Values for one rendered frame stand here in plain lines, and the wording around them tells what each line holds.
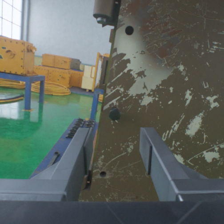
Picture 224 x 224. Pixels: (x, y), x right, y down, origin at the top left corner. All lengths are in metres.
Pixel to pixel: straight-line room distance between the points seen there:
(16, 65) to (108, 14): 3.15
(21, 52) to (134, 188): 3.17
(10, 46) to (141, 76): 3.25
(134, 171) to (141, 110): 0.12
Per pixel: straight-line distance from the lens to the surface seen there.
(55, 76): 6.47
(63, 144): 0.79
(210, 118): 0.33
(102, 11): 0.27
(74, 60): 11.80
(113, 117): 0.25
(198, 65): 0.30
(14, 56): 3.40
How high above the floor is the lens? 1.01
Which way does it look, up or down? 15 degrees down
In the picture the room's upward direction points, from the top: 10 degrees clockwise
